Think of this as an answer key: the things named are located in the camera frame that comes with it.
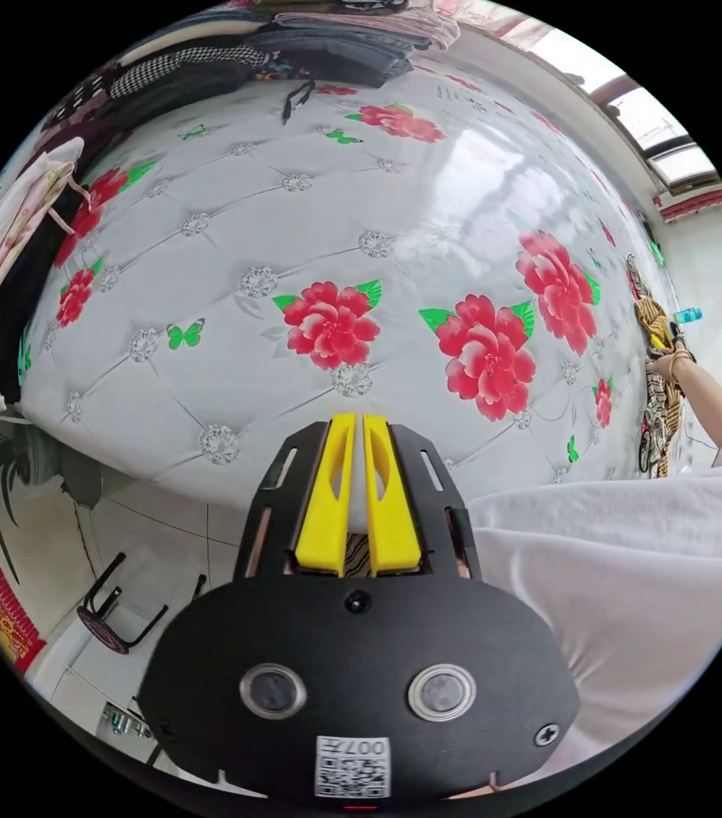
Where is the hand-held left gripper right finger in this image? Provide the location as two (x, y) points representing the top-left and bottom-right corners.
(362, 413), (423, 573)

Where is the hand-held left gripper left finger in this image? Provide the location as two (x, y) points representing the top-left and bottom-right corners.
(293, 412), (357, 573)

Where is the yellow and black striped long sleeve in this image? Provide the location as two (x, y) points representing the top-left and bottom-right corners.
(626, 254), (699, 481)

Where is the person's right forearm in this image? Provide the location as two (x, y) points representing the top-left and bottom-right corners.
(672, 361), (722, 450)

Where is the person's right hand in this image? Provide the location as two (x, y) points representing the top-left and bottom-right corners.
(645, 348), (689, 386)

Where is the window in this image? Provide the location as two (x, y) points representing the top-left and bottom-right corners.
(526, 25), (722, 196)

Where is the black stool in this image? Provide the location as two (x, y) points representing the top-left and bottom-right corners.
(75, 551), (208, 657)

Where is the person's body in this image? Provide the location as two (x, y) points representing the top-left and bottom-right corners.
(462, 406), (722, 771)

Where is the bed with floral sheet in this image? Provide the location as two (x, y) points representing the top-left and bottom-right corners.
(14, 55), (688, 514)

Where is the pile of clothes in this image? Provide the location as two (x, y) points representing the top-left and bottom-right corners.
(0, 0), (464, 418)

